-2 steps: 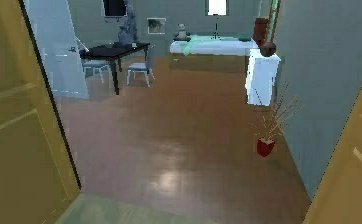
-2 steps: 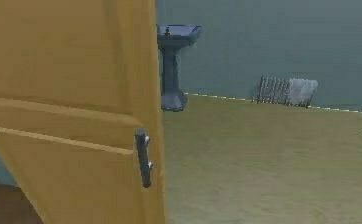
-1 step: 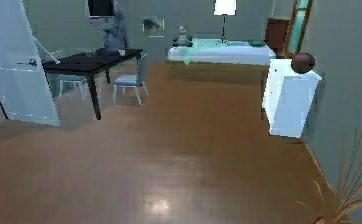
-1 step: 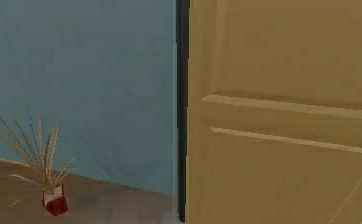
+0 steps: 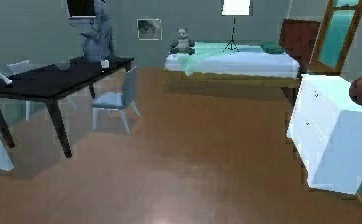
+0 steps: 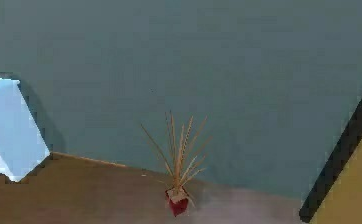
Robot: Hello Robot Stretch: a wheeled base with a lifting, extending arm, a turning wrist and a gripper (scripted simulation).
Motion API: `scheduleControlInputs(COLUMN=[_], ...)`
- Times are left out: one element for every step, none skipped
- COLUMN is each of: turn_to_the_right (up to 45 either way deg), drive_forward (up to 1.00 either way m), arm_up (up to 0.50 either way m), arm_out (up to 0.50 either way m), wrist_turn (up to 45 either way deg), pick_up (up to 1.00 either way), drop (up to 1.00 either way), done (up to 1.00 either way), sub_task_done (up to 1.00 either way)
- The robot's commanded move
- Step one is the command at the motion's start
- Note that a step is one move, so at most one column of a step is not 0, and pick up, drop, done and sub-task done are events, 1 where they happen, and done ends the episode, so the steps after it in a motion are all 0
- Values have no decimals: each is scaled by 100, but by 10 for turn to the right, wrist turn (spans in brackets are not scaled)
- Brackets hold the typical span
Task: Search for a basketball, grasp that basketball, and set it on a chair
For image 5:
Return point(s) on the pale blue chair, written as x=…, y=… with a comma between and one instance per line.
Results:
x=20, y=68
x=117, y=98

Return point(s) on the panda plush toy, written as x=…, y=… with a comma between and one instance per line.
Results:
x=182, y=42

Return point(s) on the bed with pale blue cover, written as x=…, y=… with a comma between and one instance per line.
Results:
x=235, y=63

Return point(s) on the small white cup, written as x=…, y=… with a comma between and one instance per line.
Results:
x=105, y=63

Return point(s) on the grey statue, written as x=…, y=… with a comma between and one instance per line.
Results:
x=97, y=40

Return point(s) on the green pillow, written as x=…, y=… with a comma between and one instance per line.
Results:
x=271, y=47

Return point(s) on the white floor lamp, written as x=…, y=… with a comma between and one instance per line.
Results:
x=235, y=13

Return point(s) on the black table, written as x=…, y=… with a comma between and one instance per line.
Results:
x=55, y=80

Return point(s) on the white chest of drawers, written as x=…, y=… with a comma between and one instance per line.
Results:
x=332, y=133

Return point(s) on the wooden framed mirror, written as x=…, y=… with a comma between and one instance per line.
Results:
x=337, y=33

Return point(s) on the framed wall picture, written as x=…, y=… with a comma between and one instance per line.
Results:
x=149, y=29

